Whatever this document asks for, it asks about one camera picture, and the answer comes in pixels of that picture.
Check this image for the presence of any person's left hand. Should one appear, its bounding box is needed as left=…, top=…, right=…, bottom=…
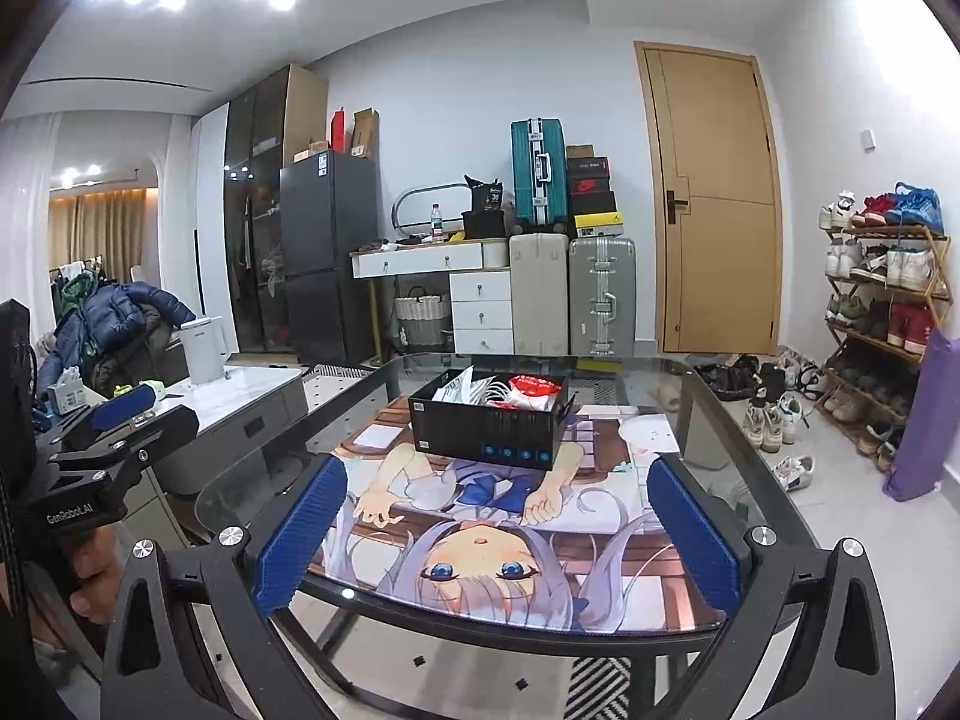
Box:
left=66, top=529, right=119, bottom=627

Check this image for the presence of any purple bag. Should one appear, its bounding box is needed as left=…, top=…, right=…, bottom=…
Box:
left=883, top=330, right=960, bottom=503

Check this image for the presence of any printed cartoon table mat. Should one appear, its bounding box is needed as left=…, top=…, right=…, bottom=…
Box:
left=300, top=399, right=730, bottom=642

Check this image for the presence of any wooden shoe rack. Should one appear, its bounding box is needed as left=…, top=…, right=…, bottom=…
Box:
left=821, top=223, right=952, bottom=470

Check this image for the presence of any wooden door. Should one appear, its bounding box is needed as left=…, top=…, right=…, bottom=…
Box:
left=634, top=41, right=785, bottom=355

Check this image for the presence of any white plastic packet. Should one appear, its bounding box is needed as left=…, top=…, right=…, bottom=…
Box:
left=433, top=366, right=488, bottom=407

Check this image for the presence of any teal suitcase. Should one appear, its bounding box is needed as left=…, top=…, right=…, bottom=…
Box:
left=511, top=118, right=569, bottom=233

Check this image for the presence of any woven basket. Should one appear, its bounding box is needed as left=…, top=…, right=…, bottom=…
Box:
left=394, top=286, right=453, bottom=350

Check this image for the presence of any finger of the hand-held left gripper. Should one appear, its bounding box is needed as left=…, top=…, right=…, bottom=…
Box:
left=49, top=405, right=201, bottom=487
left=45, top=388, right=181, bottom=442

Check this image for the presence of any shoe rack with shoes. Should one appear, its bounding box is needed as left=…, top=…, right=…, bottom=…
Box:
left=817, top=181, right=947, bottom=466

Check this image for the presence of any black white striped rug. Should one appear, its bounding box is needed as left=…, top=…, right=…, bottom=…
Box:
left=304, top=364, right=385, bottom=392

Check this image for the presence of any white desk with drawers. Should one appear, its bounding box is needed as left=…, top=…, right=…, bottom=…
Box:
left=350, top=238, right=515, bottom=355

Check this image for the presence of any white side cabinet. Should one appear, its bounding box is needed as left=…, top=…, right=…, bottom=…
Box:
left=154, top=364, right=310, bottom=500

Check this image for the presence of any oval silver frame mirror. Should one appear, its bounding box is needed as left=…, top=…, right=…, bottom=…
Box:
left=392, top=184, right=470, bottom=245

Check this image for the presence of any black bag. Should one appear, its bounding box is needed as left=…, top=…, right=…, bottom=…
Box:
left=461, top=174, right=515, bottom=239

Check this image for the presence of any beige curtain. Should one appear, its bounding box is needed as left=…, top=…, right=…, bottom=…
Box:
left=49, top=191, right=148, bottom=287

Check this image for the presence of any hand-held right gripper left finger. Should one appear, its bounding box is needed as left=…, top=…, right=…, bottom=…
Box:
left=101, top=456, right=353, bottom=720

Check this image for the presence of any pile of loose shoes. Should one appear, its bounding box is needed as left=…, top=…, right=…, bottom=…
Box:
left=694, top=349, right=826, bottom=494

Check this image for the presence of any white blue carton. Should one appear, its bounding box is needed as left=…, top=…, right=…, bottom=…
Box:
left=46, top=367, right=90, bottom=413

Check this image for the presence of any black fridge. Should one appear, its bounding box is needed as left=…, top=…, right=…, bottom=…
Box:
left=279, top=150, right=380, bottom=365

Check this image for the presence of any white electric kettle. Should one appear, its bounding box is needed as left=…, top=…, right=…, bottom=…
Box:
left=176, top=316, right=234, bottom=386

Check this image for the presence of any silver suitcase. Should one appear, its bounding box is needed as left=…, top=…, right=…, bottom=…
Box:
left=568, top=237, right=638, bottom=358

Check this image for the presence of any blue puffer jacket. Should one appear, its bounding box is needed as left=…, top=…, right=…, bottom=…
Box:
left=37, top=281, right=197, bottom=391

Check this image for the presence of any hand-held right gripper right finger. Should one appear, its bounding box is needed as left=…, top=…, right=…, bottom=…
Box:
left=646, top=456, right=897, bottom=720

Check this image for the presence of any brown cardboard box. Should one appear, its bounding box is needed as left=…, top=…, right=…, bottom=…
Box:
left=352, top=109, right=380, bottom=161

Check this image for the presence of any black storage box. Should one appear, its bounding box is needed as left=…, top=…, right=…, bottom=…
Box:
left=409, top=367, right=580, bottom=472

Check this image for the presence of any red white packet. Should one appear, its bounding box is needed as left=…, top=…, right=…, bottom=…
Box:
left=508, top=373, right=563, bottom=412

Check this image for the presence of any dark glass cabinet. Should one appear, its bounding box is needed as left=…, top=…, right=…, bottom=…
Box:
left=223, top=64, right=329, bottom=357

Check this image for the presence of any beige suitcase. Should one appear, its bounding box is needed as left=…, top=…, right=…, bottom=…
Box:
left=508, top=232, right=571, bottom=355

